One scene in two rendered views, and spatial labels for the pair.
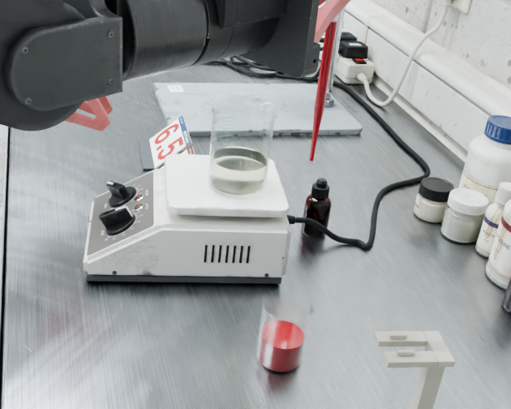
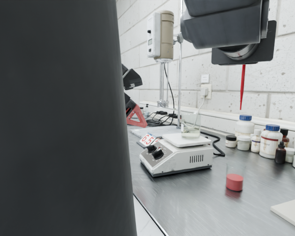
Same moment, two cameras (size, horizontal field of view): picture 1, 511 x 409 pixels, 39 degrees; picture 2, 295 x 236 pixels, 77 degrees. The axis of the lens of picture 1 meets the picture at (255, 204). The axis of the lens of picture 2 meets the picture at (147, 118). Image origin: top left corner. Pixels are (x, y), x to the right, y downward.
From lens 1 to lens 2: 0.32 m
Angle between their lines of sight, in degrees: 21
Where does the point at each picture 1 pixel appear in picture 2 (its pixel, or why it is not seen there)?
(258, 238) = (205, 151)
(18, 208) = not seen: hidden behind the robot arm
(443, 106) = (212, 122)
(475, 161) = (240, 127)
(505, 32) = (225, 99)
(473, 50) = (215, 107)
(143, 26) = not seen: hidden behind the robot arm
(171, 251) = (180, 160)
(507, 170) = (251, 128)
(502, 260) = (268, 149)
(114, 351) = (180, 195)
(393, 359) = not seen: outside the picture
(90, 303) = (159, 183)
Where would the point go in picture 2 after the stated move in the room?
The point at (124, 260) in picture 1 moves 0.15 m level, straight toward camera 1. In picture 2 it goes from (165, 166) to (197, 195)
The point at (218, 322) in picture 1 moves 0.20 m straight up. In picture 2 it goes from (204, 180) to (208, 106)
